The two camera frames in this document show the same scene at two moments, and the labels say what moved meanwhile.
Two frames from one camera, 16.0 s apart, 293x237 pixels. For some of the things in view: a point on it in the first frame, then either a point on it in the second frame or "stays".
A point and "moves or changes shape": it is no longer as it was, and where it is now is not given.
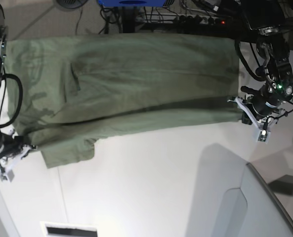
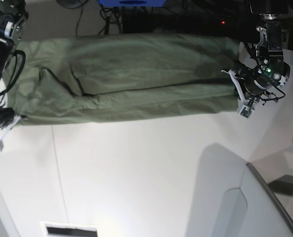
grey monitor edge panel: (268, 216) stays
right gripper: (271, 95) → (269, 73)
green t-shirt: (78, 89) moves or changes shape
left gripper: (3, 145) → (1, 117)
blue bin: (133, 3) stays
